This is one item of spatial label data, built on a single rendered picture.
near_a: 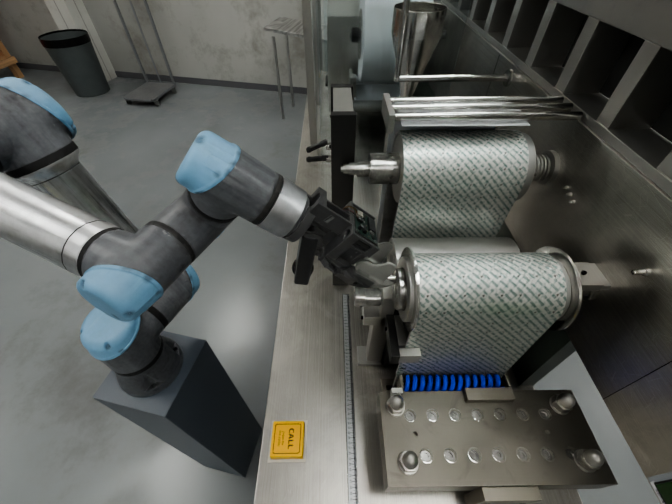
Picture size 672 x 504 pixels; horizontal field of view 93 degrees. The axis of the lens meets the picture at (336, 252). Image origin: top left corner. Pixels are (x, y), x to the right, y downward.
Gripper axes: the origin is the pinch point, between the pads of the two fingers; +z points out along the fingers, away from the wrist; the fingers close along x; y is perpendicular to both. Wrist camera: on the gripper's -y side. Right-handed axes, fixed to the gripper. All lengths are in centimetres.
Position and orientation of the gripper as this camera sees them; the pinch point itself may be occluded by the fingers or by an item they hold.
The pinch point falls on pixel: (383, 278)
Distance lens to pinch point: 56.5
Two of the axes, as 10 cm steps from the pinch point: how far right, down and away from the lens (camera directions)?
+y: 6.4, -5.3, -5.6
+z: 7.7, 4.3, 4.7
